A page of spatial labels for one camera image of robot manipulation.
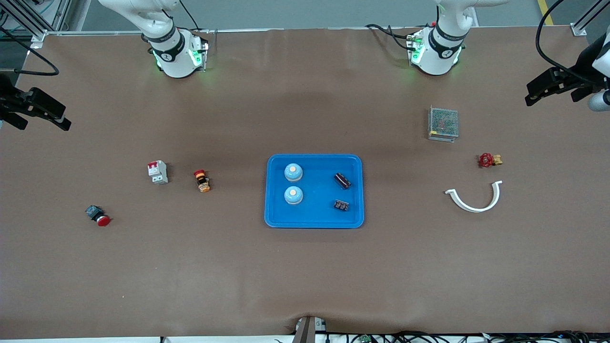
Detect red capped orange switch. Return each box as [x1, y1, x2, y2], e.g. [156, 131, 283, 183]
[193, 169, 211, 193]

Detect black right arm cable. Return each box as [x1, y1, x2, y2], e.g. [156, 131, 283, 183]
[0, 28, 61, 77]

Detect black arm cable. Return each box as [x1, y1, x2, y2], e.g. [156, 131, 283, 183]
[0, 28, 61, 77]
[536, 0, 589, 82]

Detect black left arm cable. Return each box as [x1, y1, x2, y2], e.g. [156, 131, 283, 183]
[536, 0, 589, 82]

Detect white curved pipe clamp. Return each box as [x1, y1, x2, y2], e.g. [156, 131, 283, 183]
[445, 180, 503, 213]

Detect metal mesh power supply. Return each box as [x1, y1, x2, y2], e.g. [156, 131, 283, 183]
[427, 106, 459, 142]

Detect white red circuit breaker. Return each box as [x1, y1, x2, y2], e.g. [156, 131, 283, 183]
[147, 161, 169, 185]

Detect blue plastic tray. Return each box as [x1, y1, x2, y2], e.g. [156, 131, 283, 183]
[264, 154, 365, 229]

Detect brown table mat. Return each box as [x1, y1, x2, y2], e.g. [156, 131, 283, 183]
[0, 26, 610, 340]

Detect black base cables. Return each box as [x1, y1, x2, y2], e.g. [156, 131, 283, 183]
[366, 23, 416, 51]

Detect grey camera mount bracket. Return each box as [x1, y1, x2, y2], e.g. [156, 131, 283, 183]
[292, 315, 327, 343]

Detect aluminium frame profile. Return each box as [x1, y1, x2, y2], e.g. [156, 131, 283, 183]
[569, 0, 610, 37]
[0, 0, 72, 48]

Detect red mushroom push button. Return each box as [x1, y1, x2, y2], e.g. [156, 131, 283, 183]
[85, 205, 112, 227]

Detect black cable bundle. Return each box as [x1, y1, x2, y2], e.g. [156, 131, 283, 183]
[274, 330, 594, 343]

